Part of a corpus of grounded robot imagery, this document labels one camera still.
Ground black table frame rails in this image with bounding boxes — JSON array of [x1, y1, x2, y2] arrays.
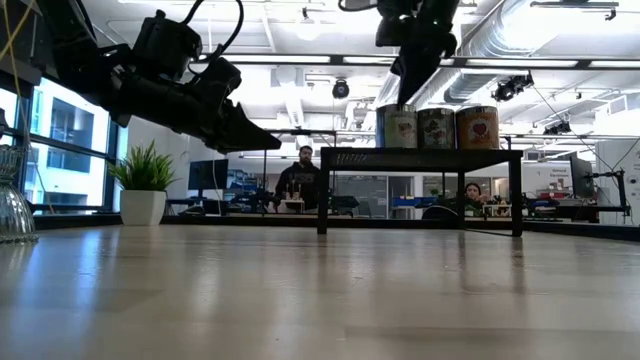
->
[[32, 212, 640, 241]]

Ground round white pendant lamp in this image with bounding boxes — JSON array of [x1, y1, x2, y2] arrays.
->
[[293, 7, 322, 42]]

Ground orange heart print tin can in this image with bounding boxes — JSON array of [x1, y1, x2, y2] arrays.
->
[[455, 105, 501, 150]]

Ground person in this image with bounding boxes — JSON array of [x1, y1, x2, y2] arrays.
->
[[274, 144, 322, 212], [462, 181, 494, 217]]

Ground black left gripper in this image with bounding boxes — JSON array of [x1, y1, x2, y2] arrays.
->
[[110, 57, 282, 156]]

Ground clear glass candle holder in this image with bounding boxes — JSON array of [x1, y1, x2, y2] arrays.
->
[[0, 144, 40, 245]]

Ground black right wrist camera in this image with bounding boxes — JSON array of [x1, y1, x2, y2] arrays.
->
[[374, 13, 402, 49]]

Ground black perforated metal shelf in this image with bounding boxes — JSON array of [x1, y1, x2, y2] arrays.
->
[[317, 146, 525, 238]]

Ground green plant in white pot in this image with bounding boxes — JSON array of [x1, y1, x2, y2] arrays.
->
[[107, 139, 179, 227]]

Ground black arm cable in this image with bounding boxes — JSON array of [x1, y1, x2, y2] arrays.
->
[[337, 0, 381, 13], [180, 0, 245, 69]]

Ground black office chair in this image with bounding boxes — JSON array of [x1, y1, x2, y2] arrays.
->
[[422, 205, 459, 221]]

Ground blue storage bins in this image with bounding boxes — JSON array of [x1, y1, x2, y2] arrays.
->
[[392, 196, 454, 209]]

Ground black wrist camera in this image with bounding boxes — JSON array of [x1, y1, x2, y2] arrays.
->
[[130, 8, 205, 81], [374, 13, 402, 49]]

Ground grey cartoon print tin can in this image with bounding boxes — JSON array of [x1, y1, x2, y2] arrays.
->
[[417, 107, 456, 150]]

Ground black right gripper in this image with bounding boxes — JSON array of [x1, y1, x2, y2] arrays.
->
[[390, 19, 459, 107]]

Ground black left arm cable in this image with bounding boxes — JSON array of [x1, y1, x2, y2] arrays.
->
[[180, 0, 245, 69]]

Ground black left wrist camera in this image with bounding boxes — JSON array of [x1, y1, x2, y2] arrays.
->
[[130, 8, 205, 81]]

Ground black computer monitor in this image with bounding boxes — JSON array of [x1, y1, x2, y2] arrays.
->
[[187, 158, 230, 192], [569, 154, 597, 200]]

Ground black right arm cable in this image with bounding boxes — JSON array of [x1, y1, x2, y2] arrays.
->
[[337, 0, 381, 13]]

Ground black ceiling spotlight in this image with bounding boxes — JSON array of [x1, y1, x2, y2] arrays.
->
[[542, 121, 574, 136], [490, 72, 535, 103]]

